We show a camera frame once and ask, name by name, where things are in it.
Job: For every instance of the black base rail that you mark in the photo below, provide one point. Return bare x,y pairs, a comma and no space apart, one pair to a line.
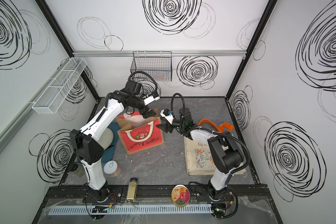
119,193

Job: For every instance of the aluminium wall rail back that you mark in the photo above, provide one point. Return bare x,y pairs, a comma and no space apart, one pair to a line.
175,53

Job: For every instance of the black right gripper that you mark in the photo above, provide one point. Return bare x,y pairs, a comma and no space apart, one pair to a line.
165,128

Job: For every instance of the red jute Christmas bag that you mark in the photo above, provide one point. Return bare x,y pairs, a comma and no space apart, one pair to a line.
137,133

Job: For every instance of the beige floral canvas tote bag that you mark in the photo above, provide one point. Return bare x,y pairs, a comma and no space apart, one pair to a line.
198,157

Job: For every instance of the glass spice bottle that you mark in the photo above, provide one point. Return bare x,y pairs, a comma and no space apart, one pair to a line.
132,189

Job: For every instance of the grey round plate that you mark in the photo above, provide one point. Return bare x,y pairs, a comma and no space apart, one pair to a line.
106,138

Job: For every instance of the round pink tin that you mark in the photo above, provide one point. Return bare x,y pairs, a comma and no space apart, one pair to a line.
180,195

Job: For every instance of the teal tray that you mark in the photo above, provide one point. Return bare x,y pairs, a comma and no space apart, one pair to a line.
108,153

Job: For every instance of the white lidded jar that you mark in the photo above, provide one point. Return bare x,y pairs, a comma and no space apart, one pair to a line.
111,168

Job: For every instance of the black corner frame post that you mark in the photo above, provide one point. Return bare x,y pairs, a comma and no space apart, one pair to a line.
64,42
255,38

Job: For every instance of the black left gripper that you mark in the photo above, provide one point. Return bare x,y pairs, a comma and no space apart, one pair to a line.
143,112

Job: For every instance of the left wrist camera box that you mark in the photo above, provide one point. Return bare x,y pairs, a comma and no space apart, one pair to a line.
149,99

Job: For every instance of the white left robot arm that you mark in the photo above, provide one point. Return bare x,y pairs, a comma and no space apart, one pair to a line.
85,141

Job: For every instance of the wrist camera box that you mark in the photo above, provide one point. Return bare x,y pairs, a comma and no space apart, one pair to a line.
168,115
149,99

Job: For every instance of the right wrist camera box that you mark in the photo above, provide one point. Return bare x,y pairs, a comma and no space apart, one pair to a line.
168,115

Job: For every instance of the white slotted cable duct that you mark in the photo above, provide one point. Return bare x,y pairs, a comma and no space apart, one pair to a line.
148,209

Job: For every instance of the aluminium wall rail left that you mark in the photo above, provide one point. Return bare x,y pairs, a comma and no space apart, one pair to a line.
25,113

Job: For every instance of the black corner frame post right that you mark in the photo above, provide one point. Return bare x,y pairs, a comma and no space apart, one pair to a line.
255,38

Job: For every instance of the aluminium wall rail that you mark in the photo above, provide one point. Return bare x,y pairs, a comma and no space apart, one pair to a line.
25,113
175,53

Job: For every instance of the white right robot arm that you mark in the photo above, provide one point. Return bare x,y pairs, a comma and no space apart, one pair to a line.
229,153

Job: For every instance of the black corner frame post left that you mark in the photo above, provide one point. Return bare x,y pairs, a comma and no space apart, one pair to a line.
64,42

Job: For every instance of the white wire wall shelf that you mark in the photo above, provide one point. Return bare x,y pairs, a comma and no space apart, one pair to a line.
60,86

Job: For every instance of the black wire wall basket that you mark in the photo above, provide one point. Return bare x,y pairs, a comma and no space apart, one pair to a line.
157,64

